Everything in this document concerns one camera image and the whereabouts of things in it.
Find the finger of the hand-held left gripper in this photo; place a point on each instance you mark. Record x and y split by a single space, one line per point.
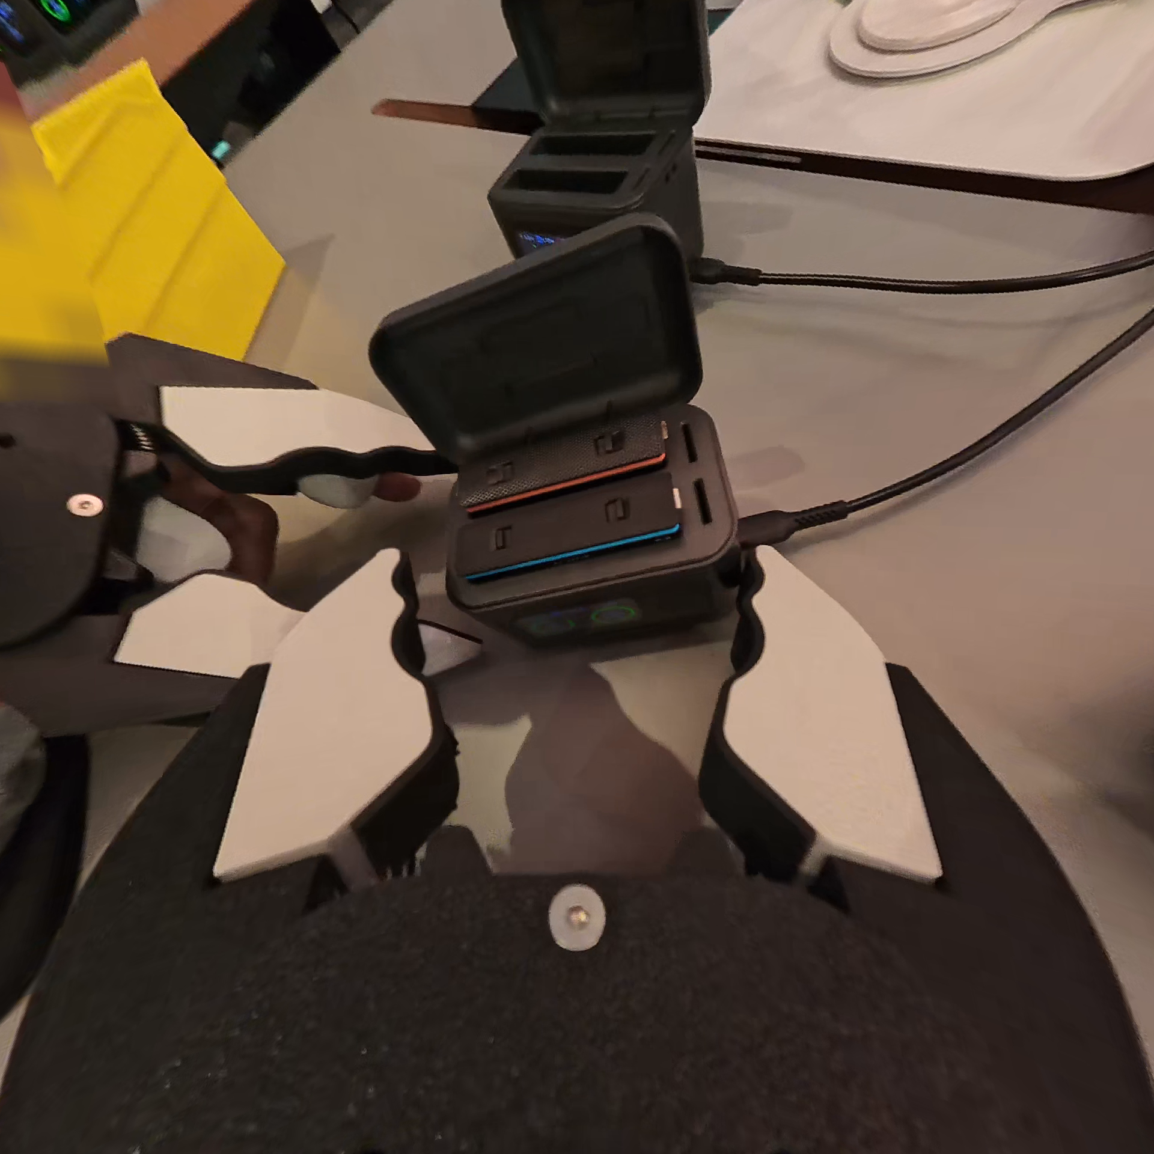
209 629
272 425

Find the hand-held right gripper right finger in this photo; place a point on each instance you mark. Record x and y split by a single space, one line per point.
831 740

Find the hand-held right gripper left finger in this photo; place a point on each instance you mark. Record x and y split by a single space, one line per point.
325 740

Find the yellow plastic bin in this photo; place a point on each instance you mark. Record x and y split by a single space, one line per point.
164 254

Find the black battery charger case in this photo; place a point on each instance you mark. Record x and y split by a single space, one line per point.
56 22
543 344
605 56

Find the black battery orange stripe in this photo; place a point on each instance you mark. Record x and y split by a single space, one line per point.
560 474

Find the black battery blue stripe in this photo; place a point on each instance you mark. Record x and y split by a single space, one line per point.
578 542

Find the person's left hand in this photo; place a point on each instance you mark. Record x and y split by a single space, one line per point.
227 532

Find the black honeycomb cushion pad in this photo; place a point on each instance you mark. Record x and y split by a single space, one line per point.
36 884

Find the wooden work table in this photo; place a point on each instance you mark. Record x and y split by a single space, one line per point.
164 36

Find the white base mat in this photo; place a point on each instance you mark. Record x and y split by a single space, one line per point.
1010 126

